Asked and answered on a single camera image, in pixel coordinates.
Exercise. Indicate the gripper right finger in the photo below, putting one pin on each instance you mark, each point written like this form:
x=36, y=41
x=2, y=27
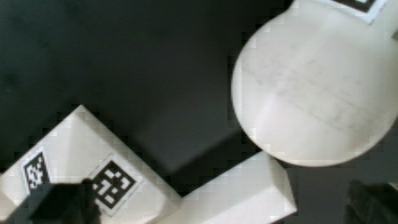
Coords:
x=372, y=205

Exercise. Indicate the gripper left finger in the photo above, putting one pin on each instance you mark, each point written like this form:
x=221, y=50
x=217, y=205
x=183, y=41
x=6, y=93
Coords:
x=59, y=204

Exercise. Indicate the white lamp base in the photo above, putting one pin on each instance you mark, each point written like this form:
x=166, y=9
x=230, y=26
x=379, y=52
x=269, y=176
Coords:
x=82, y=154

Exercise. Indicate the white lamp bulb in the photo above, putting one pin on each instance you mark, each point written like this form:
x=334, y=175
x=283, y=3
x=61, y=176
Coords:
x=315, y=81

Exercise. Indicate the white L-shaped fence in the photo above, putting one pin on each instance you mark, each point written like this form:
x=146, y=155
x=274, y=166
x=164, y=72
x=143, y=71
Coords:
x=244, y=198

